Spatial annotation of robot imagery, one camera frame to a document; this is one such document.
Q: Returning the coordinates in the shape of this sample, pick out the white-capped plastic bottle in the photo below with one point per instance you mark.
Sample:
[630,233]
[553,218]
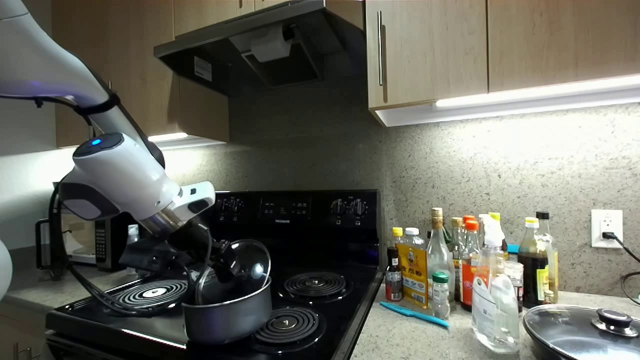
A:
[413,237]

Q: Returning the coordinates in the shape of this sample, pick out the clear spray bottle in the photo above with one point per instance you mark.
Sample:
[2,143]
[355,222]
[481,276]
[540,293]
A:
[495,310]

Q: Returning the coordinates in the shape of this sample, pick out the stove knob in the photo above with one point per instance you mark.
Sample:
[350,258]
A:
[358,207]
[237,205]
[339,207]
[225,205]

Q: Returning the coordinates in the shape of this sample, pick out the green-lidded spice jar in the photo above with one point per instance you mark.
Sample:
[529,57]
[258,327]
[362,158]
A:
[440,297]

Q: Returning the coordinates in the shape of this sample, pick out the black electric stove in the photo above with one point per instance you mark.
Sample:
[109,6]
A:
[320,240]

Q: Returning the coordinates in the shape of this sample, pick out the microwave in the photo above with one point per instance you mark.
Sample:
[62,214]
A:
[102,242]

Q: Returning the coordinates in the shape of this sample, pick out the under-cabinet light strip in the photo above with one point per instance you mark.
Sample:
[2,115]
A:
[540,92]
[170,136]

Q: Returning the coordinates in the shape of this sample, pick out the black frying pan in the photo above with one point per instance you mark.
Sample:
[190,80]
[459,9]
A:
[537,335]

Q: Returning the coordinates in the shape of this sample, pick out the wooden wall cabinet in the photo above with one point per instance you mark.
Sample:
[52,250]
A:
[135,60]

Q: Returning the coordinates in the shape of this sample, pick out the grey metal pot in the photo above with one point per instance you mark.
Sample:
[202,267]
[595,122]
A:
[230,317]

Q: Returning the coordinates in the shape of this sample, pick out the black-capped oil bottle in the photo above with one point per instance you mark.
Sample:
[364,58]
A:
[546,235]

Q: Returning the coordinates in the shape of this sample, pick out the dark soy sauce bottle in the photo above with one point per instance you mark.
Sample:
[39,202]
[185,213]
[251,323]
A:
[532,265]

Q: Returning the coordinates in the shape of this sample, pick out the black range hood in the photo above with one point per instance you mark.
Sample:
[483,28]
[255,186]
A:
[215,55]

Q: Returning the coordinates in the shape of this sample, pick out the glass pan lid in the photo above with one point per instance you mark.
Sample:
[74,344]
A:
[570,327]

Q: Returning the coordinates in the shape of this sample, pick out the small dark sauce bottle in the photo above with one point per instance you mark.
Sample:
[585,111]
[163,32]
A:
[393,280]

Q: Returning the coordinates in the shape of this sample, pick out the tall clear glass bottle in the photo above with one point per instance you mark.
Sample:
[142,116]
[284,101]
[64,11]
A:
[440,250]

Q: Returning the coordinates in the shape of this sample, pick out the yellow-capped bottle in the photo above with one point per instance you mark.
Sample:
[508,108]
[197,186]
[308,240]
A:
[496,220]
[397,235]

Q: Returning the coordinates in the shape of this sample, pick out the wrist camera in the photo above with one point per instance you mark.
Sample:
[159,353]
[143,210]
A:
[147,256]

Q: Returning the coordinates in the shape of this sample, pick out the blue knife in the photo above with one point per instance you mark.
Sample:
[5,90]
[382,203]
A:
[415,315]

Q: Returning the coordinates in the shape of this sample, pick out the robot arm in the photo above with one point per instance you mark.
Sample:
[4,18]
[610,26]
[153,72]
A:
[115,175]

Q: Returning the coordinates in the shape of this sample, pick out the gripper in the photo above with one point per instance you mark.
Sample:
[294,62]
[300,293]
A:
[197,242]

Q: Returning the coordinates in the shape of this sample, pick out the coil burner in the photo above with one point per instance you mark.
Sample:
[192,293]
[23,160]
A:
[150,293]
[315,285]
[287,325]

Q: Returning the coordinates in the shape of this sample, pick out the gold-capped glass bottle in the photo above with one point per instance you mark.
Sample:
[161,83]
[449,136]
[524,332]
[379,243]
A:
[457,240]

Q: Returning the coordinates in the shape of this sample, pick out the white wall socket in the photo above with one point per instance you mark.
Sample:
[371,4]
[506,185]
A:
[606,220]

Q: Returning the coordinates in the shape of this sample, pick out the glass pot lid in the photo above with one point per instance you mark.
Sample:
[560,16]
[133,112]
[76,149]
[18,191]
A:
[247,257]

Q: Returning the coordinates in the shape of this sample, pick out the orange-capped red-label bottle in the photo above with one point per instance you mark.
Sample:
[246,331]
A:
[469,270]

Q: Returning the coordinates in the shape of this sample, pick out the wide wooden cabinet door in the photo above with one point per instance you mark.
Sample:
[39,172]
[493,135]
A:
[565,40]

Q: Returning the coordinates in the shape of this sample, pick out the white paper roll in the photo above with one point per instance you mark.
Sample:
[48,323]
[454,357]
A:
[272,46]

